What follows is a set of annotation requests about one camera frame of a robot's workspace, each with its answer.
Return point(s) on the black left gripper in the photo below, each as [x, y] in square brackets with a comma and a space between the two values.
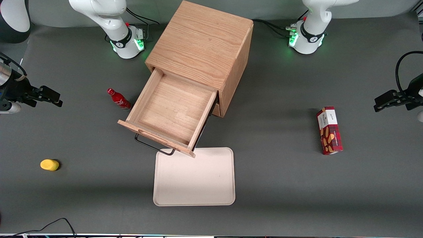
[413, 86]

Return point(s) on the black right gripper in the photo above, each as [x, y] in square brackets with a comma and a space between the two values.
[16, 89]

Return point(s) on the light wooden drawer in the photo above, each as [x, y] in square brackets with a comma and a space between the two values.
[172, 112]

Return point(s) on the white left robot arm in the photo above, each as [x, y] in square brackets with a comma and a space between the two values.
[314, 33]

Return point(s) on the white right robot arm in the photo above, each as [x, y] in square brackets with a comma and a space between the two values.
[112, 19]

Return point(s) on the red plaid shortbread box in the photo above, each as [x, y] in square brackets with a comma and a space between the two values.
[328, 130]

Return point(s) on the red soda bottle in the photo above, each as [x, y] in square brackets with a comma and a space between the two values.
[119, 99]

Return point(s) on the small yellow rounded object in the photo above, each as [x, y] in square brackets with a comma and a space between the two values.
[49, 165]

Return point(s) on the light wooden cabinet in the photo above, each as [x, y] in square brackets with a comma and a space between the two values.
[201, 46]

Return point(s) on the white rectangular tray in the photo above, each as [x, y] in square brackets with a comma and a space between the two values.
[195, 177]

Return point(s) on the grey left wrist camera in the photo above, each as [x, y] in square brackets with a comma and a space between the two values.
[420, 116]

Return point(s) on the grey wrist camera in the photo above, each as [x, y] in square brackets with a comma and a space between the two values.
[420, 116]
[11, 108]

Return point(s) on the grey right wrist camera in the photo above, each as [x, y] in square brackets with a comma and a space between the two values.
[11, 108]

